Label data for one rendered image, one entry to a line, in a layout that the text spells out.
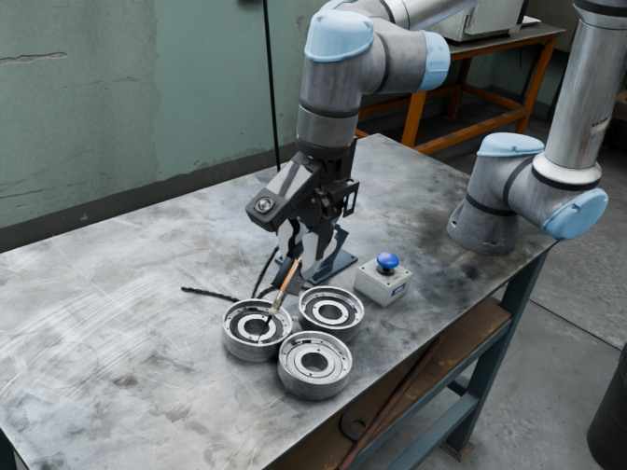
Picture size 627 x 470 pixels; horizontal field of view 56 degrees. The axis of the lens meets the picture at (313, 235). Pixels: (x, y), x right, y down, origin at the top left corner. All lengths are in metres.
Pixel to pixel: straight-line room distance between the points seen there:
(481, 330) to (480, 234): 0.31
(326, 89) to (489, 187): 0.58
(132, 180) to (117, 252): 1.61
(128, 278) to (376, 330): 0.42
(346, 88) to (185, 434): 0.47
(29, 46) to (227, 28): 0.86
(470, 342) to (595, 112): 0.62
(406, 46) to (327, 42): 0.11
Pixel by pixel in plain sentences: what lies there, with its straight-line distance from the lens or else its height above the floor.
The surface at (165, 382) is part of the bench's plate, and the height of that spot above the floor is 0.80.
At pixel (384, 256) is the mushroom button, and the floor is 0.87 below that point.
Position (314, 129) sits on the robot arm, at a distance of 0.73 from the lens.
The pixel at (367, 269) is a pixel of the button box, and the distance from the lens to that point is 1.03.
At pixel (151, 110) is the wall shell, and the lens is 2.62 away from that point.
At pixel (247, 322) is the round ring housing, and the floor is 0.83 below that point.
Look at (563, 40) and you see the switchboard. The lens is 4.62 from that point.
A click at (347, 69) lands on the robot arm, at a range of 0.70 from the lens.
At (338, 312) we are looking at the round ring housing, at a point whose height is 0.82.
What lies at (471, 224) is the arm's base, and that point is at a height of 0.85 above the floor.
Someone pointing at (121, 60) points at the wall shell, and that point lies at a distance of 2.48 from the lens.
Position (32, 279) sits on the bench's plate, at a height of 0.80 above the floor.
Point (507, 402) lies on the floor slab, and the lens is 2.15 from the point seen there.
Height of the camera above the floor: 1.43
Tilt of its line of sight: 32 degrees down
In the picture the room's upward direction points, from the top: 9 degrees clockwise
